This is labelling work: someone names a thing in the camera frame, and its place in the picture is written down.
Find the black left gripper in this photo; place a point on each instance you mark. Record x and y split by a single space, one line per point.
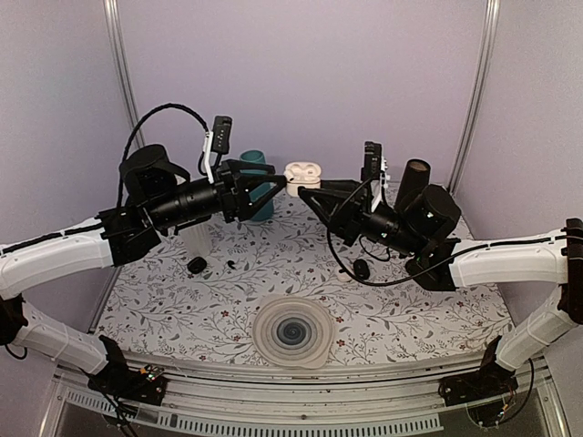
232 166

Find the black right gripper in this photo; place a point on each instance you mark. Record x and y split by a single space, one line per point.
320 195

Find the white earbud charging case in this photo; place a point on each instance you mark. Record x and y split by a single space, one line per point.
302 174

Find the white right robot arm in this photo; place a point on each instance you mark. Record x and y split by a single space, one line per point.
554 257

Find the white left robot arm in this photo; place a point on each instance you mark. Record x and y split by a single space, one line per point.
37 261

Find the black round earbud case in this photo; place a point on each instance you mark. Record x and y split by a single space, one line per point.
361 269

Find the small white earbud case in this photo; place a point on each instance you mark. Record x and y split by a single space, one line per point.
342 276

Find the small black earbud case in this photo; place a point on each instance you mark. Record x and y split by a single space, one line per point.
197 265

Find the teal tall vase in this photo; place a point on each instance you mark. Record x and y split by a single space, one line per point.
266 212

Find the white ribbed vase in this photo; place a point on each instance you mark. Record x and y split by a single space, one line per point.
197 240

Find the black tall cylinder vase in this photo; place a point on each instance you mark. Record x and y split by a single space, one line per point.
415 177

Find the swirl patterned ceramic plate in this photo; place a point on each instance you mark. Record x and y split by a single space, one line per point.
293 333

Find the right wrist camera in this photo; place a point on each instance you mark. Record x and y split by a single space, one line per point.
374 171

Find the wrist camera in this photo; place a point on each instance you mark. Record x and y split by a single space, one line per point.
216 145
374 171

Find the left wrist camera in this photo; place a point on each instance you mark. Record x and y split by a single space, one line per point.
216 145

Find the left aluminium frame post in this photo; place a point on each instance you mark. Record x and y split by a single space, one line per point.
118 50

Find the aluminium frame post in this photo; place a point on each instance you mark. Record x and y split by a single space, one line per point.
118 50
485 53

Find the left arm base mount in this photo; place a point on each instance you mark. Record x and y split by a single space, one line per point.
146 385

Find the right aluminium frame post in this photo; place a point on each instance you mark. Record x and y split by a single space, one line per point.
485 53

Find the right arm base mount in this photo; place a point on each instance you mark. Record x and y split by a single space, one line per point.
489 380

